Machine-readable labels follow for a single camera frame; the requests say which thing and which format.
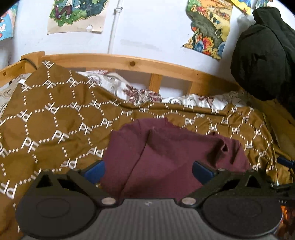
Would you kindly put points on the blond cartoon character poster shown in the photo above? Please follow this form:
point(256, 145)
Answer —
point(78, 13)

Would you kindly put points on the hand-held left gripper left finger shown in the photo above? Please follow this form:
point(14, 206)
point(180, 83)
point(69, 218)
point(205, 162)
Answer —
point(93, 172)

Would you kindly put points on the brown patterned blanket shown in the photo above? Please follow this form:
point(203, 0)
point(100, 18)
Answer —
point(50, 120)

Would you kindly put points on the black jacket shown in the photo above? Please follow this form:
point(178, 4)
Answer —
point(265, 53)

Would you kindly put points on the yellow wall poster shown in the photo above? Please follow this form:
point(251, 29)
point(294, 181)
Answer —
point(242, 4)

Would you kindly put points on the white wall pipe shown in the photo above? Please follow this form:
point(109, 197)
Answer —
point(114, 27)

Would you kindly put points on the orange blue pink striped blanket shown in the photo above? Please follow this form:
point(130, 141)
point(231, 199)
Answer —
point(287, 213)

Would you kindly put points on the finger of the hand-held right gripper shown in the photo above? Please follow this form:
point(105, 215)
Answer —
point(284, 160)
point(284, 187)

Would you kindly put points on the maroon long-sleeve shirt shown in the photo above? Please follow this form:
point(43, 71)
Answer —
point(170, 157)

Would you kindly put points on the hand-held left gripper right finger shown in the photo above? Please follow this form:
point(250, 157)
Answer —
point(202, 172)

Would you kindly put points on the colourful landscape wall poster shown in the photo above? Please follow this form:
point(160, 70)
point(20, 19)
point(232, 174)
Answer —
point(209, 27)

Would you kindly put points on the curled blue cartoon poster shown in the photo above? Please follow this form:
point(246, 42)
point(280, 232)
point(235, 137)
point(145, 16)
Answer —
point(7, 23)

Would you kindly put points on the wooden bed frame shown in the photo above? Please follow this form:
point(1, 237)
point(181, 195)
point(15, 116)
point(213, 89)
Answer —
point(103, 60)

